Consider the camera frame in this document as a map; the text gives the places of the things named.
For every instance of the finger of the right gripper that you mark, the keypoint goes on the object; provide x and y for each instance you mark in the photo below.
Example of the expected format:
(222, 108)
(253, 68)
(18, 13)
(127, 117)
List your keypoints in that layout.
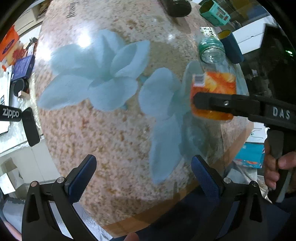
(251, 107)

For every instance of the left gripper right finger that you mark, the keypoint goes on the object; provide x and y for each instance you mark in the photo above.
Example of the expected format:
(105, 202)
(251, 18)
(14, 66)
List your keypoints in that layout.
(238, 212)

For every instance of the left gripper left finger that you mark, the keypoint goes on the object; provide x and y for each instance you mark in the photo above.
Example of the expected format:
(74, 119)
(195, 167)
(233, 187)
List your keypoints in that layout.
(38, 221)

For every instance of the dark blue cup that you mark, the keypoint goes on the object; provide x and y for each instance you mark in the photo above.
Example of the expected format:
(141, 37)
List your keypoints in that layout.
(232, 49)

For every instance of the teal hexagonal cup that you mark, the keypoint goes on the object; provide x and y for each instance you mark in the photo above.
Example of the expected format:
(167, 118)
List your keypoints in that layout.
(214, 13)

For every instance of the black cylindrical cup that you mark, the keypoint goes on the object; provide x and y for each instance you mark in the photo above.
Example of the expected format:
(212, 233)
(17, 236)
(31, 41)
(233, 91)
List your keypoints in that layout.
(176, 8)

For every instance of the right hand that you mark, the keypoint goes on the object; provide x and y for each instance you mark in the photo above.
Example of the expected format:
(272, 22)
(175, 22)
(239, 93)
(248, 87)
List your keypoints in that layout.
(271, 166)

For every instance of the black zippo box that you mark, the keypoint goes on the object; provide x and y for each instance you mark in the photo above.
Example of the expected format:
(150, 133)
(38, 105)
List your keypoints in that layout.
(8, 113)

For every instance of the blue book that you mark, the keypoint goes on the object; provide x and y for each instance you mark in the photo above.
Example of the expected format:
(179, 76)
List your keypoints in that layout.
(23, 68)

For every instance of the orange plastic bag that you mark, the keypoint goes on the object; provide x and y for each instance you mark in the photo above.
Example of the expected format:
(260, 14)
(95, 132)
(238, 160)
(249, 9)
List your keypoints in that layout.
(8, 42)

